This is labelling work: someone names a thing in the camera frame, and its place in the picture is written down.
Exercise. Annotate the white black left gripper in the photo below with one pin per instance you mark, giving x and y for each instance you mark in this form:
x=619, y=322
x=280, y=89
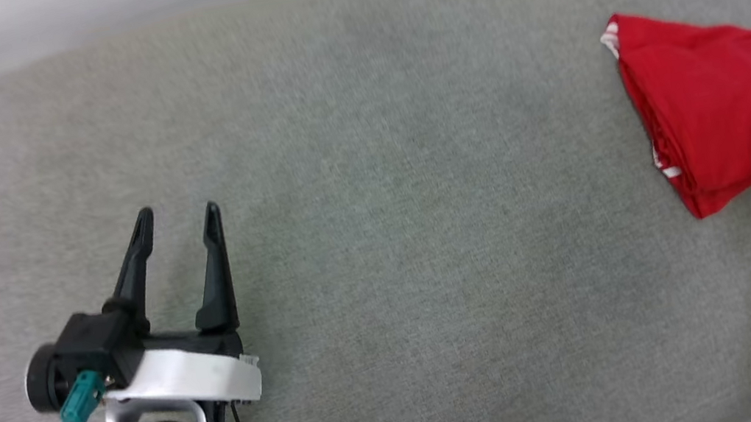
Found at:
x=184, y=377

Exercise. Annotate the red cloth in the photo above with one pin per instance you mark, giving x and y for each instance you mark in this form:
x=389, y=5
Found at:
x=716, y=100

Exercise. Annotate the grey fabric sofa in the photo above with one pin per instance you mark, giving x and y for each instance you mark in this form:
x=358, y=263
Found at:
x=421, y=219

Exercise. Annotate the black wrist camera teal plug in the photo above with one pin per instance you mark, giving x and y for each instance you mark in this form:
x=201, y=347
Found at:
x=87, y=347

